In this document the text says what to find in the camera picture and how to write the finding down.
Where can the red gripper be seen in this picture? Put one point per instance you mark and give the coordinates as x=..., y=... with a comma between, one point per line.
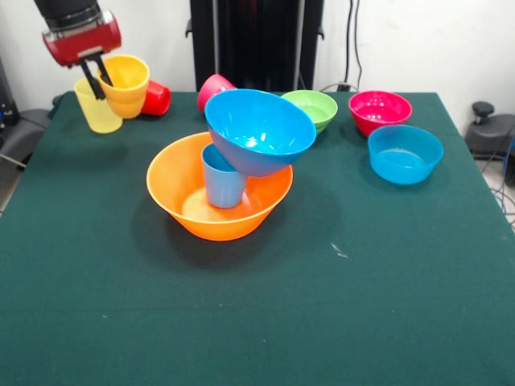
x=84, y=44

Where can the small yellow orange cup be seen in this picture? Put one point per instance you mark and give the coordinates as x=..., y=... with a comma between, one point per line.
x=128, y=92

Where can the red cup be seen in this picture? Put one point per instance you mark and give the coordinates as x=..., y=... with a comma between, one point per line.
x=157, y=100

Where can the pink cup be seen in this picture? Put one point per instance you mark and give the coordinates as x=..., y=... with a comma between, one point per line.
x=211, y=90

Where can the blue cup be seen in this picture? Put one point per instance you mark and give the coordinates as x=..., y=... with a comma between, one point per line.
x=221, y=189

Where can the large blue bowl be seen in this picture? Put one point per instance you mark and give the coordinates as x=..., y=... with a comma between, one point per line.
x=257, y=161

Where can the large orange bowl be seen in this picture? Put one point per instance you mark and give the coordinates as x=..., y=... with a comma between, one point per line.
x=217, y=227

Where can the pale yellow cup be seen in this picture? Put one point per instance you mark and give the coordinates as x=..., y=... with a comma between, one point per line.
x=96, y=116

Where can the black equipment box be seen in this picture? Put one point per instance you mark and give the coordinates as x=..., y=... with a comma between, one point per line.
x=6, y=104

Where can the green bowl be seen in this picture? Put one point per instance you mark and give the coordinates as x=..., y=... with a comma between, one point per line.
x=318, y=106

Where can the dark green table cloth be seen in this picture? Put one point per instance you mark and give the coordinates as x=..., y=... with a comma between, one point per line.
x=241, y=301

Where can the pink bowl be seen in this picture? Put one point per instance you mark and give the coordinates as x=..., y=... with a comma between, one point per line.
x=378, y=120

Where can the light blue shallow bowl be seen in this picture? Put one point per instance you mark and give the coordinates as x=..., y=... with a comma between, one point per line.
x=402, y=169

